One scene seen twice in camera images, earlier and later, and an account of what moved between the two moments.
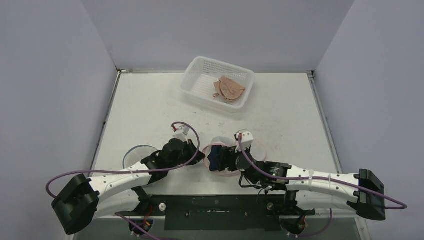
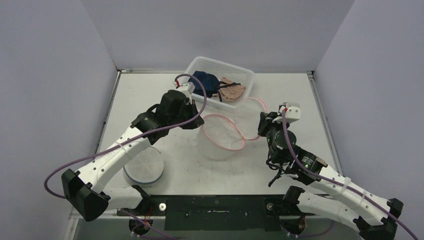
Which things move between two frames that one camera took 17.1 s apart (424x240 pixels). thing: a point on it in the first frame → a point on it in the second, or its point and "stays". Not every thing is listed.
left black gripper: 190,147 → 191,106
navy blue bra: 213,157 → 211,82
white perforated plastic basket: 200,75 stays
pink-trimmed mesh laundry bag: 226,142 → 219,138
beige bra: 228,89 stays
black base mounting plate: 254,212 stays
